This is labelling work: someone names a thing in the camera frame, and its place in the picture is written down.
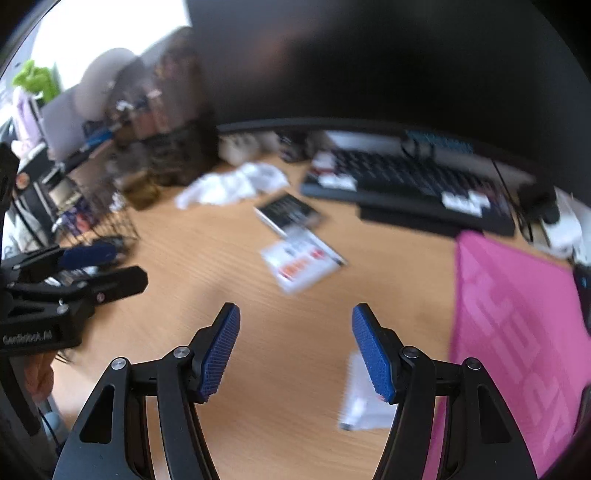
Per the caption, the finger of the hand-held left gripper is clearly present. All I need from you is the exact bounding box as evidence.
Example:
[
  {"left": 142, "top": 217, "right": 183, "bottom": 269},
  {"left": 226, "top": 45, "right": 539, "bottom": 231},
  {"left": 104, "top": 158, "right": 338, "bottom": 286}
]
[
  {"left": 8, "top": 266, "right": 150, "bottom": 311},
  {"left": 13, "top": 242, "right": 119, "bottom": 283}
]

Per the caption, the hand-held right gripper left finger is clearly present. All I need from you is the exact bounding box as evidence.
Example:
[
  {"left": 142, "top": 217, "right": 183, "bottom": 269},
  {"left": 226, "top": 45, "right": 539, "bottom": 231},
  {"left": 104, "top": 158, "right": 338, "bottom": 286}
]
[{"left": 52, "top": 302, "right": 242, "bottom": 480}]

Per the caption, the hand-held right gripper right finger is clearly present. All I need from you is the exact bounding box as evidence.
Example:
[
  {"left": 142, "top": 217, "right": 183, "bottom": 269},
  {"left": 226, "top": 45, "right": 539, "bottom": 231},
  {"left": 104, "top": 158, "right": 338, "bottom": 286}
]
[{"left": 352, "top": 303, "right": 539, "bottom": 480}]

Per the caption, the black wire basket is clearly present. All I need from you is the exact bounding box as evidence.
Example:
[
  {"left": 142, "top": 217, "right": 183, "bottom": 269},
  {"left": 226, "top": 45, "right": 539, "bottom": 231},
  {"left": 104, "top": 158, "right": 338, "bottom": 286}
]
[{"left": 51, "top": 180, "right": 139, "bottom": 252}]

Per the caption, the white sachet with red logo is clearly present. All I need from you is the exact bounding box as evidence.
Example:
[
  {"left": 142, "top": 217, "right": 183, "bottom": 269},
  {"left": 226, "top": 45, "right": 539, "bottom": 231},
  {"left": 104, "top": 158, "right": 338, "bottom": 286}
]
[{"left": 260, "top": 227, "right": 348, "bottom": 295}]

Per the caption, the wooden desktop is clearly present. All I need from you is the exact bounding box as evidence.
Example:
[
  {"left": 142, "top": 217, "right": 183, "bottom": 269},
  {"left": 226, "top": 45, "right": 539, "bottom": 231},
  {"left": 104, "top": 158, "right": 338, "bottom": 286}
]
[{"left": 48, "top": 154, "right": 573, "bottom": 480}]

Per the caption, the clear glass with gold print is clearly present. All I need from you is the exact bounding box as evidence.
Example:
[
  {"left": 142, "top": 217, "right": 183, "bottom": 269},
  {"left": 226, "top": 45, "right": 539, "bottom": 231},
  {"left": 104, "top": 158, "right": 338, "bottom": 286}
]
[{"left": 122, "top": 173, "right": 162, "bottom": 210}]

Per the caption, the black box with orange sticker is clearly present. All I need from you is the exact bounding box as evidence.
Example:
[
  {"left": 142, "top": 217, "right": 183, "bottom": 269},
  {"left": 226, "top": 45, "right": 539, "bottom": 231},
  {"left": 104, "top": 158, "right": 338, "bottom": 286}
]
[{"left": 11, "top": 159, "right": 61, "bottom": 199}]

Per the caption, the white box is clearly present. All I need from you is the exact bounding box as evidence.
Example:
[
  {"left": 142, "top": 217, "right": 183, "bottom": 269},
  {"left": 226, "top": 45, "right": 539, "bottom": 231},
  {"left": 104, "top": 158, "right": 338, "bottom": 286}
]
[{"left": 41, "top": 90, "right": 88, "bottom": 160}]

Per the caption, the pink mouse mat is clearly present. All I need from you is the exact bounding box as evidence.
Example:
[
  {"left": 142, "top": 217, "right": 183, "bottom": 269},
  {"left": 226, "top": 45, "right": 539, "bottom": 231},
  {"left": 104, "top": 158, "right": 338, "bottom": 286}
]
[{"left": 416, "top": 230, "right": 589, "bottom": 480}]

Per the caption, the white paper towel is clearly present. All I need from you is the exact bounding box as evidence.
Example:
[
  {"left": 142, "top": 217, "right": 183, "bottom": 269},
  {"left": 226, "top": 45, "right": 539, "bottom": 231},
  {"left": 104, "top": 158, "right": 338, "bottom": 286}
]
[{"left": 174, "top": 162, "right": 291, "bottom": 209}]

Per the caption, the pale pink cloth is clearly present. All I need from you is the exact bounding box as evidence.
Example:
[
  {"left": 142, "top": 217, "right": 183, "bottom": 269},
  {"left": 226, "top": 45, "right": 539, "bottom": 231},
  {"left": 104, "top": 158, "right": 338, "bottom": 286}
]
[{"left": 11, "top": 88, "right": 44, "bottom": 153}]

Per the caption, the dark translucent drawer cabinet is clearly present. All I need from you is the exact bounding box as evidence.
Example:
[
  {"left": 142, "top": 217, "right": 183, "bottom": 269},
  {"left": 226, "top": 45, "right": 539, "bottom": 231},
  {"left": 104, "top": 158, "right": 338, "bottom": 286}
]
[{"left": 106, "top": 28, "right": 218, "bottom": 188}]

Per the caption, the black mechanical keyboard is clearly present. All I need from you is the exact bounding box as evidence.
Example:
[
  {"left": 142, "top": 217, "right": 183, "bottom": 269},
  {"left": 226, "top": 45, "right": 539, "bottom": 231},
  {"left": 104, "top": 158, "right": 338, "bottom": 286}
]
[{"left": 300, "top": 148, "right": 517, "bottom": 237}]

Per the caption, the cream ceramic vase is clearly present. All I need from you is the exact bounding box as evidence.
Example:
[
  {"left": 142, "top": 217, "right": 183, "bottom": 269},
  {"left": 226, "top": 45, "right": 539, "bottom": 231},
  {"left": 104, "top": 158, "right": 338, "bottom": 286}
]
[{"left": 217, "top": 133, "right": 259, "bottom": 164}]

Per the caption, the green plush toy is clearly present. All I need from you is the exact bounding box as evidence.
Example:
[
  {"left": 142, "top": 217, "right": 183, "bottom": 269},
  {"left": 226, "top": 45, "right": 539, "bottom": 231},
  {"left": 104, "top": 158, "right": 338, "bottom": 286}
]
[{"left": 11, "top": 60, "right": 61, "bottom": 100}]

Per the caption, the dark glass jar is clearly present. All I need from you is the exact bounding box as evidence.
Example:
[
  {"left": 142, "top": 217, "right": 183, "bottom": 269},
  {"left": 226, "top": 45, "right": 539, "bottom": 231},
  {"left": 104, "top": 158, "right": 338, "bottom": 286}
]
[{"left": 277, "top": 131, "right": 308, "bottom": 162}]

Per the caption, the black computer mouse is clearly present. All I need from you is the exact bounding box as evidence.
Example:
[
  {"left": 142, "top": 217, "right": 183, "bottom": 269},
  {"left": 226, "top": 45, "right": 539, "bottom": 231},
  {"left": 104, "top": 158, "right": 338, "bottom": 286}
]
[{"left": 573, "top": 264, "right": 591, "bottom": 333}]

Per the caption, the black power adapter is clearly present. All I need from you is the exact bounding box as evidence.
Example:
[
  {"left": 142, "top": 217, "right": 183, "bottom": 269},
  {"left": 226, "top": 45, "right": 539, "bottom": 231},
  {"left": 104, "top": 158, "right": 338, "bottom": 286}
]
[{"left": 519, "top": 185, "right": 559, "bottom": 222}]

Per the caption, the white power strip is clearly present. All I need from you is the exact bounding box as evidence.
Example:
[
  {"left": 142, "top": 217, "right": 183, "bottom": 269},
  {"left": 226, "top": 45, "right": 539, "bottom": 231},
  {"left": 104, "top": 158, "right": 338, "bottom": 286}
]
[{"left": 540, "top": 189, "right": 585, "bottom": 257}]

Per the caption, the black curved computer monitor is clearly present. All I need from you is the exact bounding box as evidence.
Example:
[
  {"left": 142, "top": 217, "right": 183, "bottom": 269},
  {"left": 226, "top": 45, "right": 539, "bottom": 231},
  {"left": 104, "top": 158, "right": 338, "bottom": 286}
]
[{"left": 185, "top": 0, "right": 589, "bottom": 238}]

